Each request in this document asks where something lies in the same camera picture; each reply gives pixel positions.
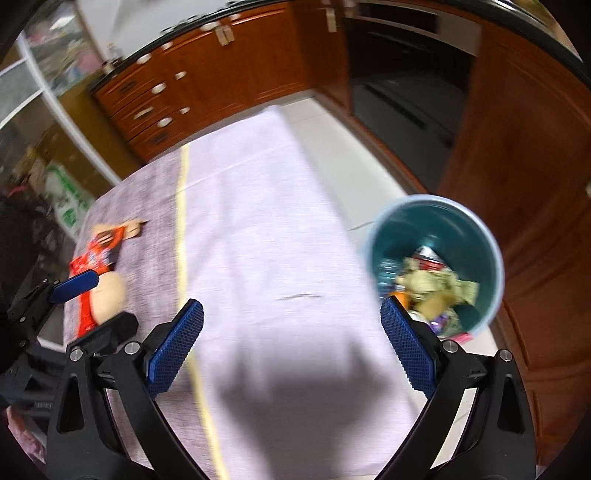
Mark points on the wooden cabinet side panel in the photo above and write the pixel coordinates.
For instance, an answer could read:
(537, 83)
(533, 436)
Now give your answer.
(531, 184)

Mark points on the wooden drawer cabinet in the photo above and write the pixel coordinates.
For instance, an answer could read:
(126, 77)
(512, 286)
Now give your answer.
(221, 83)

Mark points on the beige round food item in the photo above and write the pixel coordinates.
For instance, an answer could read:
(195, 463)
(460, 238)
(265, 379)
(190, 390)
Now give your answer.
(111, 295)

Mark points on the purple wrapper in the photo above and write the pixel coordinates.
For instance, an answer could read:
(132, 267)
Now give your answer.
(447, 321)

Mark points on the small tan scrap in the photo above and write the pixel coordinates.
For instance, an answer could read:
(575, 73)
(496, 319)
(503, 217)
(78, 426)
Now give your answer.
(133, 229)

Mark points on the white framed glass door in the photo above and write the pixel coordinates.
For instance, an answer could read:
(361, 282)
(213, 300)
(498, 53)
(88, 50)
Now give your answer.
(51, 78)

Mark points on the pale purple tablecloth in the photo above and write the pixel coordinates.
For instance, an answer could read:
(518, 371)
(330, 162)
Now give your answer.
(258, 207)

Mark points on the orange red snack packet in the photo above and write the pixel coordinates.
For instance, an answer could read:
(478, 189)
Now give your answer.
(99, 251)

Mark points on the built-in black oven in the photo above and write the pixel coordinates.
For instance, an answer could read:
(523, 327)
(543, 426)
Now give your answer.
(406, 83)

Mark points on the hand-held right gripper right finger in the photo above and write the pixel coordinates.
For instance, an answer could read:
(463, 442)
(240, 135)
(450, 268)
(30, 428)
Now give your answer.
(411, 341)

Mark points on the teal round trash bin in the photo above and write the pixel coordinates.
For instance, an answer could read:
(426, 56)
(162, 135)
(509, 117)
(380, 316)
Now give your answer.
(434, 221)

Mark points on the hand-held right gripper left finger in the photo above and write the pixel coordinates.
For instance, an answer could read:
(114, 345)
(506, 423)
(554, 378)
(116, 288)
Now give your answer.
(178, 341)

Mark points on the person's left forearm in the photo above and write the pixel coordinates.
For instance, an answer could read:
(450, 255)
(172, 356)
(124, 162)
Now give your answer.
(27, 438)

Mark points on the clear bluish plastic wrapper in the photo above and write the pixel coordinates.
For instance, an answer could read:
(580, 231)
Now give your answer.
(388, 273)

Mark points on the green and white bag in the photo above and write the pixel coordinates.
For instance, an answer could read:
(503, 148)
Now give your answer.
(64, 194)

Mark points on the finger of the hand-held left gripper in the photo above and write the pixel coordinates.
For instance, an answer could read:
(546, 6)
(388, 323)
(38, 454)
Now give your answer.
(74, 286)
(108, 330)

